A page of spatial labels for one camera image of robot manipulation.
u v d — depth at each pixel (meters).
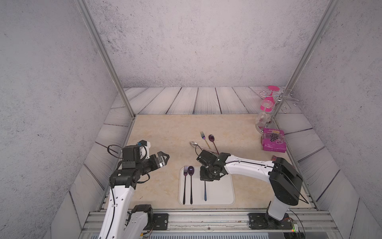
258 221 0.74
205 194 0.78
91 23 0.75
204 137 1.08
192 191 0.83
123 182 0.49
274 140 0.96
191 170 0.89
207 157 0.66
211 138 1.05
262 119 0.98
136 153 0.57
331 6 0.70
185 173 0.89
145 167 0.61
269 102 0.89
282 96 0.89
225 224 0.73
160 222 0.73
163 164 0.66
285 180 0.48
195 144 1.02
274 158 0.94
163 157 0.66
